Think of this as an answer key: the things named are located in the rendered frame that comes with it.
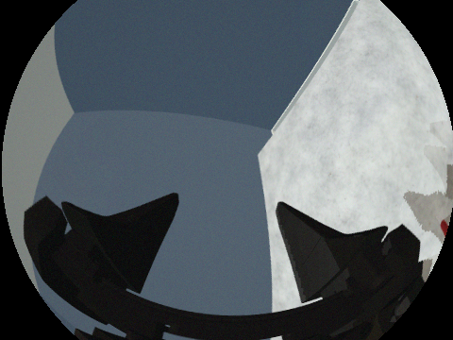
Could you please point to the red peg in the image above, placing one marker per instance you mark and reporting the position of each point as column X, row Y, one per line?
column 444, row 226

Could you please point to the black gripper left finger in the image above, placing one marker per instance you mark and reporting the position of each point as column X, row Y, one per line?
column 130, row 239

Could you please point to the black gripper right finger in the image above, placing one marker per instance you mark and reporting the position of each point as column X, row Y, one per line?
column 319, row 253

